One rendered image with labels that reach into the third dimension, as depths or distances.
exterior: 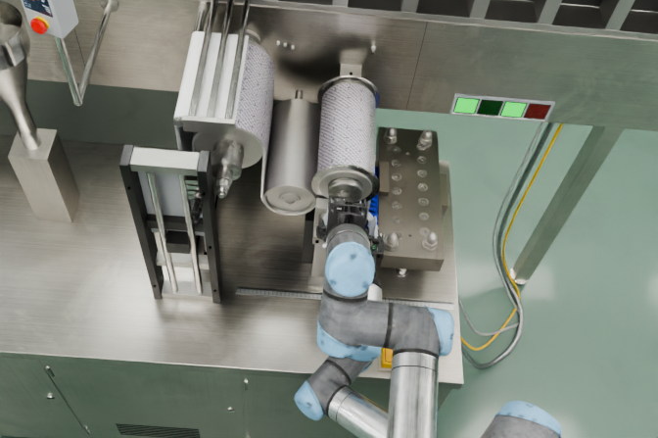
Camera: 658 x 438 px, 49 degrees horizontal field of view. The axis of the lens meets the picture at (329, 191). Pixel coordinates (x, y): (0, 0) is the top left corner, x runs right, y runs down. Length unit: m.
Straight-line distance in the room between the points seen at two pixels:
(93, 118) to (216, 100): 0.66
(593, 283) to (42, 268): 2.11
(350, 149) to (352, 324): 0.49
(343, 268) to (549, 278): 2.02
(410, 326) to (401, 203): 0.69
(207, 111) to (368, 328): 0.53
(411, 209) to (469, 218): 1.31
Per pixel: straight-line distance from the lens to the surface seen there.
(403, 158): 1.93
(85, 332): 1.83
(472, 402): 2.77
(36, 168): 1.81
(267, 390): 1.95
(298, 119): 1.70
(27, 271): 1.94
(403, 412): 1.16
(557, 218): 2.64
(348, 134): 1.58
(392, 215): 1.81
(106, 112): 2.02
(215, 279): 1.71
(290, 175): 1.60
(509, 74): 1.82
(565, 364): 2.94
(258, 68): 1.58
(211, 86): 1.47
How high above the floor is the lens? 2.53
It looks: 55 degrees down
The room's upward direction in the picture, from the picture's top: 7 degrees clockwise
